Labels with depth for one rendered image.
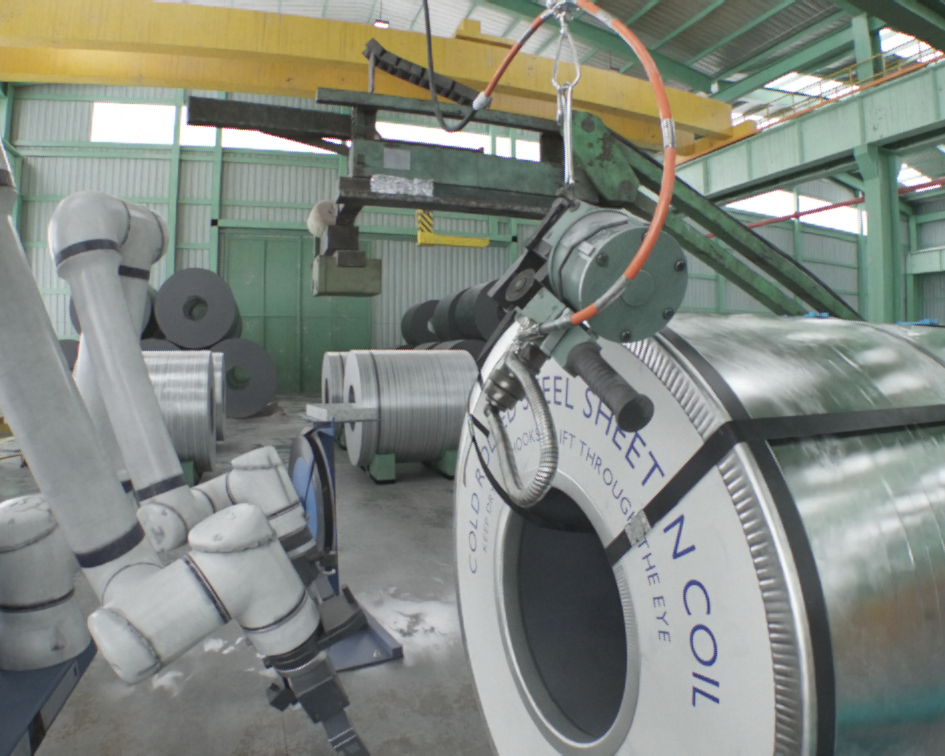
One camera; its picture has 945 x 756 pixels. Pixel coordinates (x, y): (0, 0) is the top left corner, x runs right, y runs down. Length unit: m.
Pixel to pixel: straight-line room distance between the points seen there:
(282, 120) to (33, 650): 1.33
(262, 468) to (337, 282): 0.89
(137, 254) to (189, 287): 10.82
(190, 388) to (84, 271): 4.66
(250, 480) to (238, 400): 10.87
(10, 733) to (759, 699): 1.02
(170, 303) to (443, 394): 7.30
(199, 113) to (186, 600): 1.25
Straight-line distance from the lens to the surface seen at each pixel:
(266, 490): 1.10
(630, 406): 0.59
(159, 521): 1.03
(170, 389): 5.76
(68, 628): 1.27
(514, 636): 1.43
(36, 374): 0.73
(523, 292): 0.86
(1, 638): 1.28
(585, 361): 0.67
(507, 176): 1.75
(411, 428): 5.91
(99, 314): 1.10
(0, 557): 1.23
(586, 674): 1.45
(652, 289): 0.73
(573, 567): 1.49
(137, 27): 16.01
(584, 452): 1.01
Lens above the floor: 1.26
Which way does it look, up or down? 2 degrees down
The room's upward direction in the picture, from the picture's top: straight up
